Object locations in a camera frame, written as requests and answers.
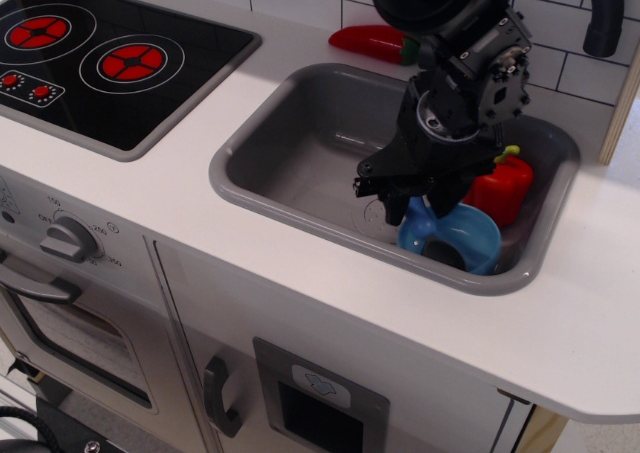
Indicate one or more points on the blue handled grey spoon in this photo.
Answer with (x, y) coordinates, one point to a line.
(418, 234)

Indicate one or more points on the grey cabinet door handle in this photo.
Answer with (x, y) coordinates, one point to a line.
(226, 420)

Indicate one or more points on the grey oven door handle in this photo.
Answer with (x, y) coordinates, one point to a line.
(56, 291)

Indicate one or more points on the white toy oven door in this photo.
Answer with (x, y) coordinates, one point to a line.
(75, 343)

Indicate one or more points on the red toy bell pepper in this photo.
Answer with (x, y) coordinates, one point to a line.
(501, 193)

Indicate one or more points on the black toy stove top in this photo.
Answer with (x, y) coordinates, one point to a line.
(111, 76)

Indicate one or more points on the grey plastic sink basin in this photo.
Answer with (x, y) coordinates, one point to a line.
(295, 159)

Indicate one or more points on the dark grey toy faucet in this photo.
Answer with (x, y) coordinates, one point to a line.
(604, 29)

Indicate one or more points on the grey oven temperature knob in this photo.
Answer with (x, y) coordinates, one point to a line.
(67, 239)

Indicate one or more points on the red toy chili pepper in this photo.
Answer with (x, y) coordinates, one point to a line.
(381, 42)

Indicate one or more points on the light blue plastic bowl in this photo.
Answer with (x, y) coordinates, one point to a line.
(475, 234)

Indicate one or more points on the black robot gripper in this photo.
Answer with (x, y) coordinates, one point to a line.
(436, 152)

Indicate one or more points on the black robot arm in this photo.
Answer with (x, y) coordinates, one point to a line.
(472, 60)

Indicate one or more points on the grey ice dispenser panel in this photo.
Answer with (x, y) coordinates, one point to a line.
(318, 408)

